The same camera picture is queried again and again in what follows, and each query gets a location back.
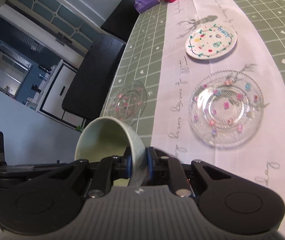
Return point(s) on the small clear glass plate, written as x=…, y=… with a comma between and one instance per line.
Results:
x=127, y=102

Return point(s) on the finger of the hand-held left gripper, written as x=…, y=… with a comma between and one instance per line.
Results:
x=32, y=171

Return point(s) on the white door with glass panes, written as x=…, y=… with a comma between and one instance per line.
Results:
x=50, y=7

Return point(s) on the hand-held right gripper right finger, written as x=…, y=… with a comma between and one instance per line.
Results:
x=149, y=162

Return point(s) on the large clear glass plate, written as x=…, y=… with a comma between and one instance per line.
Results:
x=226, y=110

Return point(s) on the black chair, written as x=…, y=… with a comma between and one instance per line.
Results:
x=92, y=80
x=120, y=20

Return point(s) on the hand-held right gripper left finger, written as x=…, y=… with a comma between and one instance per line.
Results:
x=127, y=161

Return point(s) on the green ceramic bowl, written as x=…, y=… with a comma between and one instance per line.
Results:
x=102, y=140

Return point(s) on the purple tissue pack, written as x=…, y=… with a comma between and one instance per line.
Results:
x=147, y=2

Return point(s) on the white drawer cabinet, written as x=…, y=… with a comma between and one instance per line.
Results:
x=57, y=90

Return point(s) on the white deer print table runner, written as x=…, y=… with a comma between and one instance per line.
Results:
x=177, y=92

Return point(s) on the white painted fruit plate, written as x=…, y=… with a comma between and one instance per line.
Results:
x=211, y=41

